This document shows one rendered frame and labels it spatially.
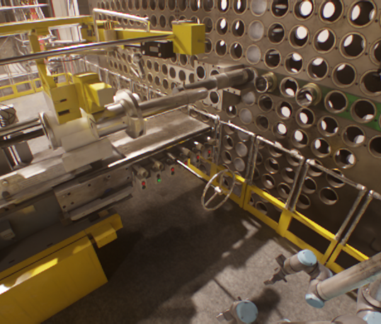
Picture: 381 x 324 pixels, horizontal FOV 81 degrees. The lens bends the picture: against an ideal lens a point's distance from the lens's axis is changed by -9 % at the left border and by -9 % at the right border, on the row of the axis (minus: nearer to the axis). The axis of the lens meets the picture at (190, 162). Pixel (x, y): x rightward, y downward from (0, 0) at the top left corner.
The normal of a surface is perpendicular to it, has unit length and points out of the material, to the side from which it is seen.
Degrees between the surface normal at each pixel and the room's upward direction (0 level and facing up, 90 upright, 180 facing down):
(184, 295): 0
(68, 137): 68
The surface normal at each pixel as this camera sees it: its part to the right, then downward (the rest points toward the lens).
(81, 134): 0.60, 0.10
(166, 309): 0.00, -0.82
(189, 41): -0.65, 0.43
